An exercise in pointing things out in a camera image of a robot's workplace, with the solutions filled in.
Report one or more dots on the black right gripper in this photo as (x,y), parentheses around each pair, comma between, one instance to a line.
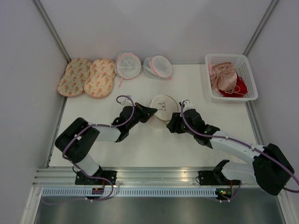
(174,122)

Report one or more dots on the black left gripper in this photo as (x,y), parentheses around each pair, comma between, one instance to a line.
(145,111)

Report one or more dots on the cream mesh laundry bag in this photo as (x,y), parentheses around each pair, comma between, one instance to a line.
(166,106)

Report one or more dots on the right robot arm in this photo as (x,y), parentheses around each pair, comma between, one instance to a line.
(265,165)

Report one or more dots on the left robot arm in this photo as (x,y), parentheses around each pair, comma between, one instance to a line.
(78,138)

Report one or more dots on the pink trimmed mesh bag right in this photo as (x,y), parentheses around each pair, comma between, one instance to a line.
(158,67)

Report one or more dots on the pink trimmed mesh bag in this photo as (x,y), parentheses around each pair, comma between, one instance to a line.
(127,66)
(158,67)

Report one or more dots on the pink trimmed mesh bag left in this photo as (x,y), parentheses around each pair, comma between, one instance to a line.
(127,66)

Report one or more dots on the floral bra pad right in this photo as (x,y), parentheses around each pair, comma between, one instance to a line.
(100,83)

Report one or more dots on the floral bra pad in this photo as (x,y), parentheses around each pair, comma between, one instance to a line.
(75,75)
(100,83)

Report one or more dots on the pink satin bra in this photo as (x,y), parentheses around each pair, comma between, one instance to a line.
(223,76)

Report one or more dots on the red bra in basket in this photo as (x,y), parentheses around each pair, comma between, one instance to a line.
(238,92)

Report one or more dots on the floral bra pad left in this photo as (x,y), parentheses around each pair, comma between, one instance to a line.
(75,75)

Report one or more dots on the white plastic basket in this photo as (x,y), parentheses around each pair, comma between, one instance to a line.
(243,69)

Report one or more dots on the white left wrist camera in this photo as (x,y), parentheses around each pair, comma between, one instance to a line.
(127,101)

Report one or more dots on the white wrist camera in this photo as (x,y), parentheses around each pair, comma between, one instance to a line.
(186,104)
(127,101)

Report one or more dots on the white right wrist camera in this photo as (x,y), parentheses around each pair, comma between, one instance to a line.
(186,104)

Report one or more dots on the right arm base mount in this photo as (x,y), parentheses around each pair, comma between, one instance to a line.
(209,178)

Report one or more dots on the white slotted cable duct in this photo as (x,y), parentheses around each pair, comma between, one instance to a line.
(126,192)

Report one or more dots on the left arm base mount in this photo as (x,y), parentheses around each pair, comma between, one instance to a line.
(106,177)

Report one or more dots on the aluminium front rail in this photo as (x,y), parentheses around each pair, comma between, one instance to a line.
(125,177)

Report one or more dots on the right aluminium corner post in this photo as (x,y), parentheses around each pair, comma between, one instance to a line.
(267,14)

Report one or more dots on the aluminium corner post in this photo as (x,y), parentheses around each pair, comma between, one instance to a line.
(48,23)
(267,14)

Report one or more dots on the left aluminium corner post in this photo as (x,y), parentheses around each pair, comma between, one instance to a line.
(48,23)

